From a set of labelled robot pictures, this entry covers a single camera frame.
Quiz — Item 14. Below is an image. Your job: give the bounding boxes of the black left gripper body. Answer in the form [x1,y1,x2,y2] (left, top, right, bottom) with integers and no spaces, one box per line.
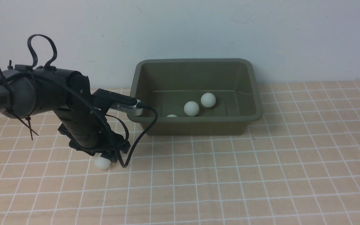
[54,108,118,163]

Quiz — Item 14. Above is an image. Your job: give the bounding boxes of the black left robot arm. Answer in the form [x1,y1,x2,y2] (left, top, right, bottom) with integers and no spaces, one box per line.
[0,65,137,163]

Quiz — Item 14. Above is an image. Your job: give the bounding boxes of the olive green plastic bin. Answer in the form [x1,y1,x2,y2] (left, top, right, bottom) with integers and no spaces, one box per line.
[130,58,264,136]

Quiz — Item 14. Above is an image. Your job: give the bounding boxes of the beige checkered tablecloth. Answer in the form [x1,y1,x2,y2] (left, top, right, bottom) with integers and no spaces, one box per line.
[0,81,360,225]

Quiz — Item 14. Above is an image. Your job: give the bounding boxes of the black camera cable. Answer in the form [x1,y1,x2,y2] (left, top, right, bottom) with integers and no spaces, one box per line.
[27,73,158,168]

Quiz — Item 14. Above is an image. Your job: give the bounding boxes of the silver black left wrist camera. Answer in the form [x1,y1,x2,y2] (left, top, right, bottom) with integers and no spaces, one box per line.
[91,89,143,116]

